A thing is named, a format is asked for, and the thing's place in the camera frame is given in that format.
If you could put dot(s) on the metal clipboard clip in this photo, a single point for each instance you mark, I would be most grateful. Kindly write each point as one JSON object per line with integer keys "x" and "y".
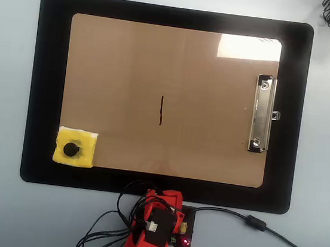
{"x": 261, "y": 117}

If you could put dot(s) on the black marker line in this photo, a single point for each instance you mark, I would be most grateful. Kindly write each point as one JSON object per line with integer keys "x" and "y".
{"x": 161, "y": 111}

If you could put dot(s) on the black rectangular mat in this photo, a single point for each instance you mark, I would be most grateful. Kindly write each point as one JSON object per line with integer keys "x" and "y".
{"x": 46, "y": 85}

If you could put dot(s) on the black controller circuit board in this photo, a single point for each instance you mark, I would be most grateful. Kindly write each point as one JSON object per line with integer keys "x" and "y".
{"x": 189, "y": 233}

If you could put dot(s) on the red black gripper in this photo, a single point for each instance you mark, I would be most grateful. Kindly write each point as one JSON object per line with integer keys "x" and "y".
{"x": 171, "y": 198}

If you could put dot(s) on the yellow capacitor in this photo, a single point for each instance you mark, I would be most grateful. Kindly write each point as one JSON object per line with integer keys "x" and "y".
{"x": 183, "y": 227}

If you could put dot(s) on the brown clipboard board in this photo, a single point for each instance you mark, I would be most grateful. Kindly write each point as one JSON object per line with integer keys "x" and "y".
{"x": 130, "y": 65}

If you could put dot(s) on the yellow sponge with black knob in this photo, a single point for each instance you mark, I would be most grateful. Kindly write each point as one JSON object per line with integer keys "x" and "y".
{"x": 88, "y": 150}

